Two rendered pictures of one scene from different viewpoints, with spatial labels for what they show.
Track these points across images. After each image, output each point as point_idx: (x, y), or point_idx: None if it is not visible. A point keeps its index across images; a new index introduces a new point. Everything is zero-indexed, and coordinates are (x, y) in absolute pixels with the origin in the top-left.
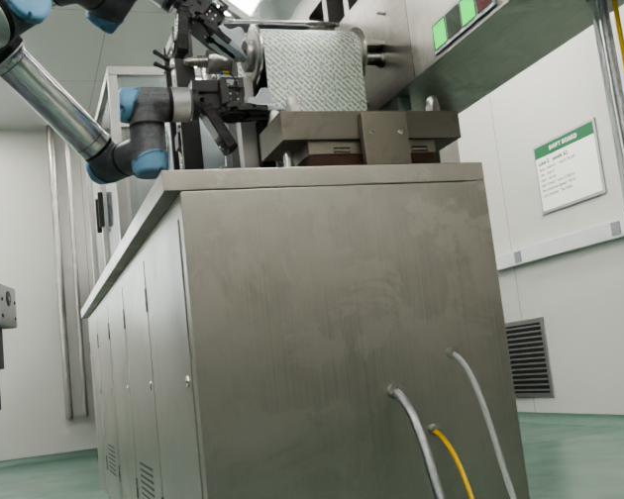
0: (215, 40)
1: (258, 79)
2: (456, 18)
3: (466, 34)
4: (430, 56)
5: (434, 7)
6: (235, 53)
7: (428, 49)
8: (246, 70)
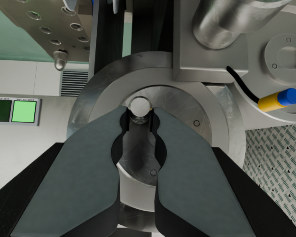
0: (99, 202)
1: (134, 58)
2: None
3: None
4: (52, 103)
5: (29, 139)
6: (107, 113)
7: (53, 110)
8: (161, 85)
